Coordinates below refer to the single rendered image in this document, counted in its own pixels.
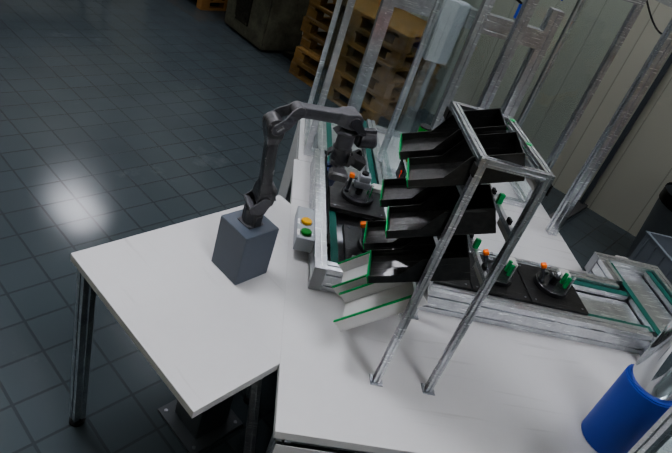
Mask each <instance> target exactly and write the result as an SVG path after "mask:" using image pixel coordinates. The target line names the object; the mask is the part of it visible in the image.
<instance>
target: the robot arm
mask: <svg viewBox="0 0 672 453"><path fill-rule="evenodd" d="M288 115H289V116H288ZM284 116H288V117H287V118H286V119H285V120H282V117H284ZM302 118H305V119H311V120H317V121H323V122H329V123H335V124H337V125H338V126H335V127H333V129H334V131H335V132H336V134H338V135H337V138H336V141H335V143H334V144H333V146H331V147H329V148H328V150H327V156H329V155H330V161H327V176H328V185H329V186H332V185H333V184H334V182H335V181H338V182H342V183H346V182H347V179H348V173H347V171H346V170H345V167H350V166H352V167H354V168H355V169H357V170H358V171H361V170H362V169H363V167H364V166H365V165H366V161H365V158H364V156H362V150H360V149H357V150H355V151H352V146H353V143H354V144H355V145H356V147H358V148H369V149H374V148H375V147H376V146H377V132H378V131H377V130H376V129H375V128H364V127H363V123H364V119H363V117H362V116H361V114H360V113H359V112H358V111H357V109H356V108H355V107H352V106H342V107H339V108H332V107H326V106H320V105H315V104H309V103H304V102H301V101H293V102H292V103H290V104H288V105H284V106H280V107H278V108H276V109H274V110H273V111H270V112H267V113H266V114H264V116H263V118H262V127H263V134H264V145H263V152H262V159H261V166H260V173H259V178H258V180H257V181H256V182H255V184H254V187H253V189H252V190H250V191H249V192H247V193H246V194H244V198H245V201H246V203H245V204H244V208H243V213H242V216H241V217H238V220H239V221H240V222H241V223H242V224H243V225H244V226H245V227H246V228H247V229H253V228H256V227H259V226H262V225H264V223H263V222H262V219H263V215H264V214H265V213H266V211H267V210H268V209H269V207H270V206H272V205H273V203H274V201H276V195H277V189H276V186H275V184H274V182H273V175H274V169H275V163H276V157H277V151H278V145H279V143H280V142H281V141H282V140H283V138H284V135H285V132H287V131H288V130H290V129H291V128H292V127H293V126H294V125H295V124H296V123H297V122H298V121H299V120H300V119H302Z"/></svg>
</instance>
